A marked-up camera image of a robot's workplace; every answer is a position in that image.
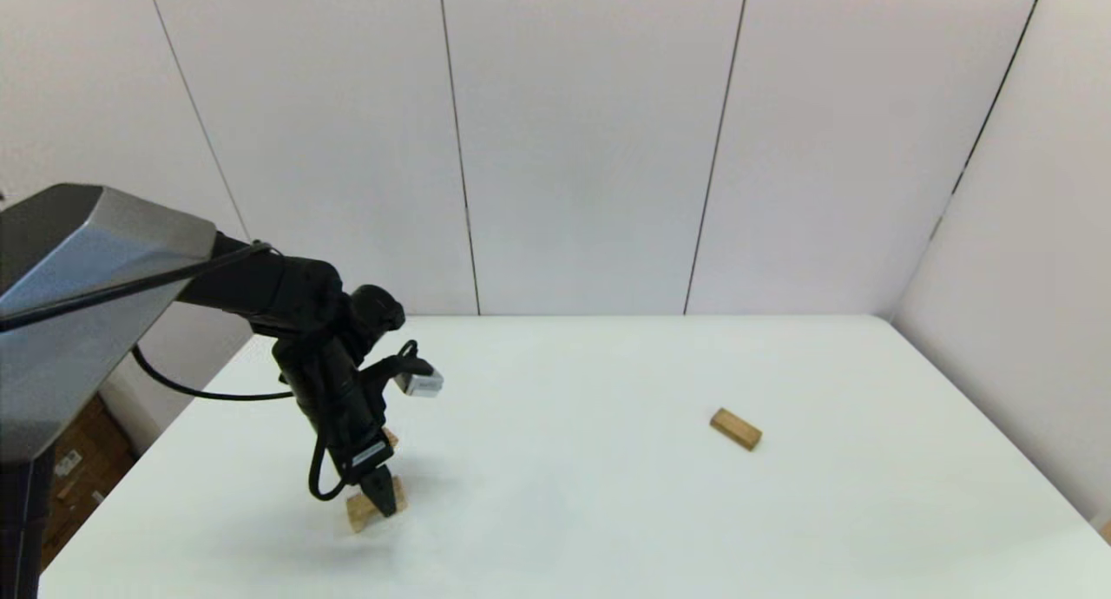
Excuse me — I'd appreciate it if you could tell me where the arched wooden building block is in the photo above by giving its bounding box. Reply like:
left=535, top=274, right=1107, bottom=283
left=347, top=476, right=407, bottom=533

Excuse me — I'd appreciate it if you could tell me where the rectangular wooden building block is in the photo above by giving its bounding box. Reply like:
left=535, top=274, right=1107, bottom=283
left=709, top=408, right=764, bottom=452

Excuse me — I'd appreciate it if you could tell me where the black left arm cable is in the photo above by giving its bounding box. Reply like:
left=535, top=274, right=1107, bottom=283
left=0, top=241, right=348, bottom=503

